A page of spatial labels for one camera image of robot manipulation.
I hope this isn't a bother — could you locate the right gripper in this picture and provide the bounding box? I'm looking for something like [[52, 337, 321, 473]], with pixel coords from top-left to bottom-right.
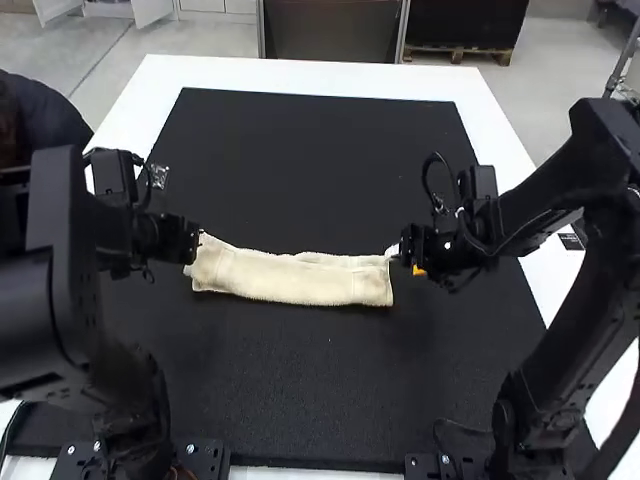
[[385, 223, 474, 287]]

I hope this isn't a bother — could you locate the person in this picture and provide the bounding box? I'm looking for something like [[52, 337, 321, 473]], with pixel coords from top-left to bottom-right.
[[0, 68, 96, 171]]

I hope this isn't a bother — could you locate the wooden pallet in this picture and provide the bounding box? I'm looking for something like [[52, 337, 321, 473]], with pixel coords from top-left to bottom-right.
[[402, 42, 514, 66]]

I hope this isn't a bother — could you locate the dark cabinet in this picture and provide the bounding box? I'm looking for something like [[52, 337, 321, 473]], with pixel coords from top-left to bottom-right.
[[262, 0, 401, 64]]

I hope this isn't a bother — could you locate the pale towel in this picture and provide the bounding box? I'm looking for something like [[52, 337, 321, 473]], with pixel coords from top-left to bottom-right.
[[182, 229, 401, 307]]

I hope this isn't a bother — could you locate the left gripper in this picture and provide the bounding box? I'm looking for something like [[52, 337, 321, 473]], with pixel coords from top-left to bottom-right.
[[132, 212, 202, 265]]

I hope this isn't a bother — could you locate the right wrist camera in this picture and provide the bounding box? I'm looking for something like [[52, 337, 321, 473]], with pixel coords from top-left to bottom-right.
[[457, 164, 500, 201]]

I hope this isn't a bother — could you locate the black mat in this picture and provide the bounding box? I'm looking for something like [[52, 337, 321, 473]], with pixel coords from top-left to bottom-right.
[[9, 87, 599, 464]]

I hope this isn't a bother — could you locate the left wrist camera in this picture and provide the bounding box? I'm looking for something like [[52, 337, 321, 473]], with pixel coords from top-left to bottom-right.
[[89, 147, 140, 207]]

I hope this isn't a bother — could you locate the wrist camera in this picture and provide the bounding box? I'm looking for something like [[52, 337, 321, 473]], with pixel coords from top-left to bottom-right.
[[89, 147, 140, 207], [457, 164, 500, 201]]

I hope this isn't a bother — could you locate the metal stand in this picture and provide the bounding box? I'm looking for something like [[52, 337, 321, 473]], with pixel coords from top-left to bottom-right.
[[602, 19, 640, 101]]

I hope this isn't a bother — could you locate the black board stack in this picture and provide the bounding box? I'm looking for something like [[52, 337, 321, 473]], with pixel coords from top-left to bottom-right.
[[403, 0, 530, 49]]

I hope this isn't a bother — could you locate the white cupboard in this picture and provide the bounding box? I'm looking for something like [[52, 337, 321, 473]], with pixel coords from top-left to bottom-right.
[[32, 0, 174, 30]]

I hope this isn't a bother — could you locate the black cable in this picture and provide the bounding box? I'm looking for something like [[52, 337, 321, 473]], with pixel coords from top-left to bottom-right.
[[422, 149, 460, 214], [132, 154, 154, 209]]

